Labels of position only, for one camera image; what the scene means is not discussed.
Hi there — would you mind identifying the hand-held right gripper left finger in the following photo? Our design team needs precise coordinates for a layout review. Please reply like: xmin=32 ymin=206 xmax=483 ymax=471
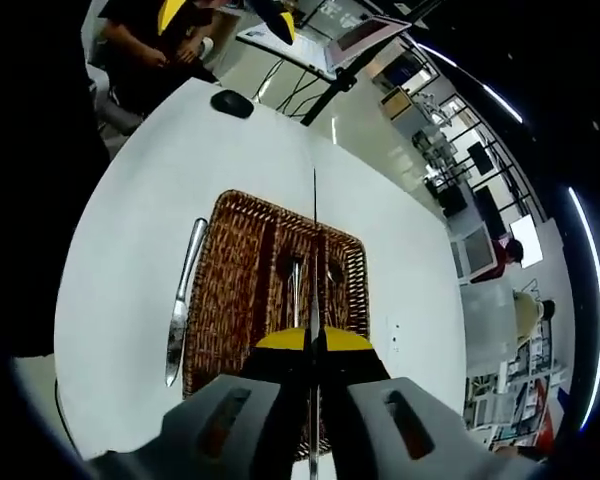
xmin=87 ymin=327 xmax=314 ymax=480

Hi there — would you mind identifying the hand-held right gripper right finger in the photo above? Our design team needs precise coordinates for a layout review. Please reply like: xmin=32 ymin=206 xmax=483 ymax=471
xmin=319 ymin=327 xmax=539 ymax=480

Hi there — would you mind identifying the silver knife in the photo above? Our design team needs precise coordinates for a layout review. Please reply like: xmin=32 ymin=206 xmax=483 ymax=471
xmin=307 ymin=167 xmax=326 ymax=480
xmin=163 ymin=217 xmax=209 ymax=389

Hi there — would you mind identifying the silver fork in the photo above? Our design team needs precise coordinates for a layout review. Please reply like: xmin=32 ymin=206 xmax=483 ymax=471
xmin=279 ymin=253 xmax=306 ymax=332

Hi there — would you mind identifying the brown wicker utensil storage basket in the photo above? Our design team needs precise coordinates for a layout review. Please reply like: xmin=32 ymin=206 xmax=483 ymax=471
xmin=182 ymin=188 xmax=371 ymax=464

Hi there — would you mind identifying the silver spoon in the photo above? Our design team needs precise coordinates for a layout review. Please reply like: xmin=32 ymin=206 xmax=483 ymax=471
xmin=324 ymin=259 xmax=346 ymax=326

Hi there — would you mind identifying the storage shelf with boxes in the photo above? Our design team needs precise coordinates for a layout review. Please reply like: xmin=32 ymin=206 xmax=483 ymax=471
xmin=467 ymin=319 xmax=571 ymax=446

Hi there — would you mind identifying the open laptop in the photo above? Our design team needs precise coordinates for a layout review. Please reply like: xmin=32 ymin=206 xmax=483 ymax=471
xmin=237 ymin=9 xmax=414 ymax=71

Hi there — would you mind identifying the black computer mouse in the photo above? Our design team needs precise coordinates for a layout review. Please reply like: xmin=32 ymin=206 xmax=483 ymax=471
xmin=209 ymin=89 xmax=254 ymax=120

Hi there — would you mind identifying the black stand pole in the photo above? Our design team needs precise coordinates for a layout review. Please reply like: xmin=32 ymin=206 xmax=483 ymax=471
xmin=299 ymin=0 xmax=449 ymax=129

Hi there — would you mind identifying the white office chair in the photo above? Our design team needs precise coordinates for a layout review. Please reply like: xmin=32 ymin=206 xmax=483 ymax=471
xmin=449 ymin=224 xmax=497 ymax=284
xmin=87 ymin=59 xmax=146 ymax=137

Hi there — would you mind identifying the wooden cabinet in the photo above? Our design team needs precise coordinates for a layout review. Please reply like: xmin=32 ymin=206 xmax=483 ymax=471
xmin=379 ymin=84 xmax=414 ymax=119

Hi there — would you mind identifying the person's dark clothing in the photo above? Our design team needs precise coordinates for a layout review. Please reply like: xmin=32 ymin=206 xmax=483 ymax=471
xmin=0 ymin=0 xmax=111 ymax=359

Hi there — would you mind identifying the black monitor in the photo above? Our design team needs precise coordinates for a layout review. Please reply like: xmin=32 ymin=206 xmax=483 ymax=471
xmin=472 ymin=184 xmax=504 ymax=236
xmin=467 ymin=142 xmax=496 ymax=176

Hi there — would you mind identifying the white display screen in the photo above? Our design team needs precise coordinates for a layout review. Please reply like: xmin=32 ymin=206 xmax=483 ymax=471
xmin=508 ymin=215 xmax=545 ymax=269

